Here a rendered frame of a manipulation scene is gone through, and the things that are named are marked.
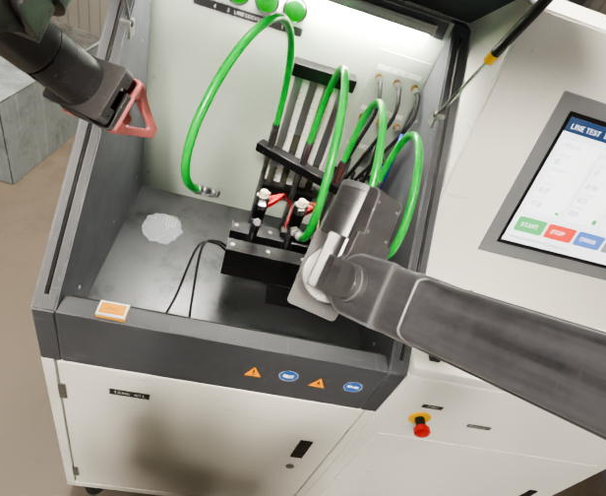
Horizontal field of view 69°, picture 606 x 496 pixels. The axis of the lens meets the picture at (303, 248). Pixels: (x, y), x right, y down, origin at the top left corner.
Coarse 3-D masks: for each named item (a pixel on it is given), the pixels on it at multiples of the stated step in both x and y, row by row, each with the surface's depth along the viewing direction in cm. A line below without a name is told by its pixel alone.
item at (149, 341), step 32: (64, 320) 77; (96, 320) 77; (128, 320) 79; (160, 320) 80; (192, 320) 82; (64, 352) 84; (96, 352) 84; (128, 352) 84; (160, 352) 84; (192, 352) 83; (224, 352) 83; (256, 352) 83; (288, 352) 83; (320, 352) 85; (352, 352) 88; (224, 384) 91; (256, 384) 91; (288, 384) 90
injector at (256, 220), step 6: (258, 192) 90; (258, 198) 89; (258, 204) 90; (258, 210) 91; (252, 216) 93; (258, 216) 92; (264, 216) 93; (252, 222) 94; (258, 222) 91; (252, 228) 95; (258, 228) 95; (252, 234) 96; (252, 240) 97
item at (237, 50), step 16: (272, 16) 71; (256, 32) 67; (288, 32) 81; (240, 48) 65; (288, 48) 85; (224, 64) 64; (288, 64) 89; (288, 80) 92; (208, 96) 64; (192, 128) 64; (192, 144) 66
